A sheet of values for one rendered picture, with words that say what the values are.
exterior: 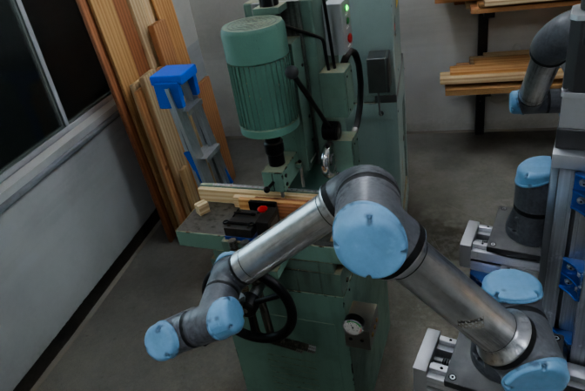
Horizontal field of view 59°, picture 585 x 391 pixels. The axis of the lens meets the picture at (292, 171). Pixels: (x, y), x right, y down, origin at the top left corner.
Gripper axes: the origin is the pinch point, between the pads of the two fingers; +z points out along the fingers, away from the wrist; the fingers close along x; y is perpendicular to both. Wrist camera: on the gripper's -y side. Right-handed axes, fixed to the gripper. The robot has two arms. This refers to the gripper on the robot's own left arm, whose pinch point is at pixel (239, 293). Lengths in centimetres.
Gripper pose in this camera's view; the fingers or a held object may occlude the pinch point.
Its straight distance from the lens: 138.0
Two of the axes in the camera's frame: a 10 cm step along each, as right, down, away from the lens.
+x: 9.3, 0.5, -3.6
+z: 3.6, 0.0, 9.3
